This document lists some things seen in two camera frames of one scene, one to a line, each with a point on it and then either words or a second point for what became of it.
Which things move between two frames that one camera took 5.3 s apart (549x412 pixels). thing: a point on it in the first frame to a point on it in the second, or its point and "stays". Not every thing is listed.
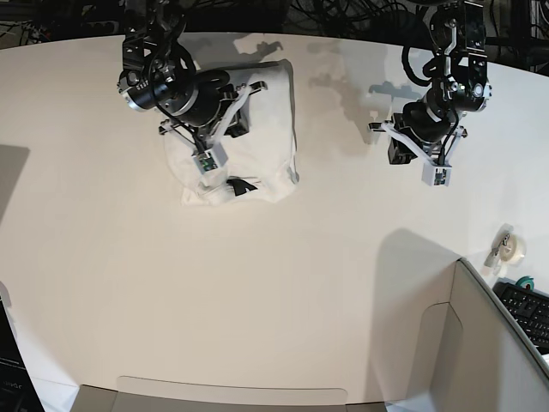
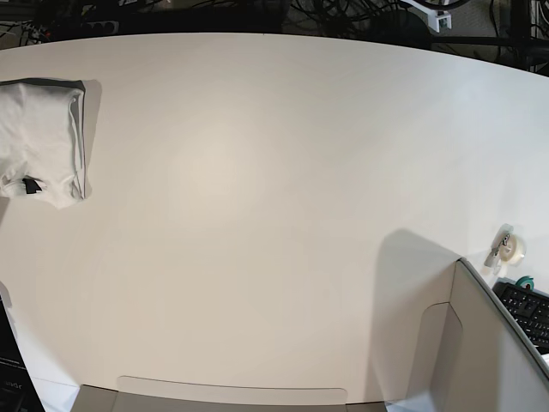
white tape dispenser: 508,248 stays
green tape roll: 527,280 stays
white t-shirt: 262,166 to 43,140
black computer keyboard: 529,308 stays
